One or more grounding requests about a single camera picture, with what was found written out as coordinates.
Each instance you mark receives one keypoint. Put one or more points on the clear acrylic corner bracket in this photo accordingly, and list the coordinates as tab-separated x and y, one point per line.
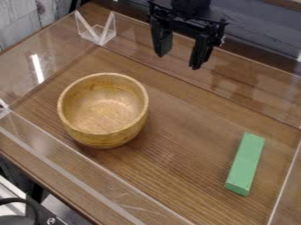
96	33

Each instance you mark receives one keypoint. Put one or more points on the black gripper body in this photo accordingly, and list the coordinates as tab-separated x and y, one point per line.
191	17

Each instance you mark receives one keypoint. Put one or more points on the green rectangular block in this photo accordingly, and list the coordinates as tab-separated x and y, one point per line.
244	167

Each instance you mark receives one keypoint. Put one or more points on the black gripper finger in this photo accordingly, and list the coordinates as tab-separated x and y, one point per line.
161	36
201	51

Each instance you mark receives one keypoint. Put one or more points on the light wooden bowl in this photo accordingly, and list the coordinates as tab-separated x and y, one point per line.
104	109

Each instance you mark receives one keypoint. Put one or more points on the clear acrylic tray wall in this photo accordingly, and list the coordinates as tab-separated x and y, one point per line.
106	199

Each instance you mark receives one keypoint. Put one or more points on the black table leg bracket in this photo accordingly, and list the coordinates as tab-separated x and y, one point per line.
45	217

